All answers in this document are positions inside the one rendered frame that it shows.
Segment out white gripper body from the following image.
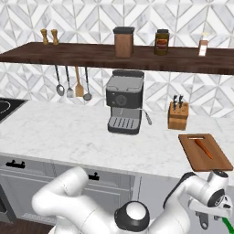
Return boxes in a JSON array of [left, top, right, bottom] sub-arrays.
[[187, 197, 233, 219]]

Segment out brown wooden cutting board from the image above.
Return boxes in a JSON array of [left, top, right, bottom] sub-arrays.
[[177, 133, 234, 173]]

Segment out orange carrot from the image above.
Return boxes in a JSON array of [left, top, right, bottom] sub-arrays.
[[194, 138, 214, 160]]

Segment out green curved object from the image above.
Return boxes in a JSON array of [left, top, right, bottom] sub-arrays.
[[221, 216, 234, 234]]

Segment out grey drawer front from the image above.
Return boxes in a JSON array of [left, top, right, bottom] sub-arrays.
[[0, 155, 58, 179], [85, 169, 137, 191]]

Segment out wooden knife block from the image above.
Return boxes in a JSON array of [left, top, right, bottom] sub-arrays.
[[166, 101, 190, 132]]

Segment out grey black coffee machine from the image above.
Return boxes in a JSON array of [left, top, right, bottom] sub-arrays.
[[105, 69, 153, 136]]

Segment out small spice bottle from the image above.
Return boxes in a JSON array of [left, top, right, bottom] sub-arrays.
[[197, 32, 211, 58]]

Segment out metal hanging ladle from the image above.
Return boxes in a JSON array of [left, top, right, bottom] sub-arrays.
[[82, 66, 93, 101]]

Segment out dark jar with red label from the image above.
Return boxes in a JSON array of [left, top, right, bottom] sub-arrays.
[[153, 28, 170, 57]]

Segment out wooden hanging spatula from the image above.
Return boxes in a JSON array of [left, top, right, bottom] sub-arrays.
[[74, 66, 85, 98]]

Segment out grey cupboard door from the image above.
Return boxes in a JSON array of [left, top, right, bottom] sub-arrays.
[[0, 174, 133, 227]]

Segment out metal hanging spatula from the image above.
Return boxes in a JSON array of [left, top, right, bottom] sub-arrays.
[[64, 65, 75, 99]]

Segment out wooden canister with black lid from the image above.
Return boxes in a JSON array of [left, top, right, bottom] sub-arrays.
[[112, 26, 136, 59]]

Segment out metal hanging spoon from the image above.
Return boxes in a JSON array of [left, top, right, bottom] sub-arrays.
[[53, 64, 66, 98]]

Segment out dark wooden shelf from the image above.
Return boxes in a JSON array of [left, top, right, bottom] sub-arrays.
[[0, 41, 234, 76]]

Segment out black hob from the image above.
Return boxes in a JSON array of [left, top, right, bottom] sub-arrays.
[[0, 97, 28, 124]]

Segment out wooden shaker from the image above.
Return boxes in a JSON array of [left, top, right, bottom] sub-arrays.
[[40, 28, 49, 46], [50, 28, 60, 47]]

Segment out black handled knife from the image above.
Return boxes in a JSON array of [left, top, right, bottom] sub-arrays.
[[177, 94, 185, 110], [172, 94, 179, 111]]

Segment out black drawer handle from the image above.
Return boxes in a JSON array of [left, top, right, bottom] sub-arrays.
[[5, 159, 27, 170], [88, 171, 101, 182]]

